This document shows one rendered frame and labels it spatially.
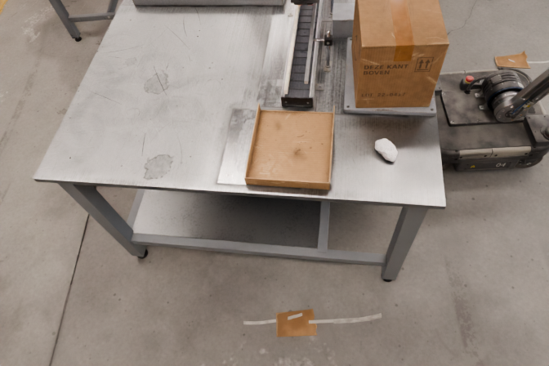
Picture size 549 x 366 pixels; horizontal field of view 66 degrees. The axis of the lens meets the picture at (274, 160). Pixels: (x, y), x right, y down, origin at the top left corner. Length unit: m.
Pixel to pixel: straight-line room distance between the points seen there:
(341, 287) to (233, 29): 1.23
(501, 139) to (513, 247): 0.51
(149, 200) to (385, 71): 1.29
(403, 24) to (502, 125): 1.13
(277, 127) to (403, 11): 0.53
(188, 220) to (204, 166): 0.66
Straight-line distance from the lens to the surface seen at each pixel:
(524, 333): 2.18
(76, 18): 3.37
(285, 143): 1.39
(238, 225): 1.95
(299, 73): 1.53
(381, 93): 1.41
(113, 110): 1.66
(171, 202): 2.09
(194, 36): 1.83
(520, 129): 2.36
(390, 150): 1.36
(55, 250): 2.50
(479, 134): 2.27
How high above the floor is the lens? 1.97
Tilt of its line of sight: 56 degrees down
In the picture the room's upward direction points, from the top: 10 degrees counter-clockwise
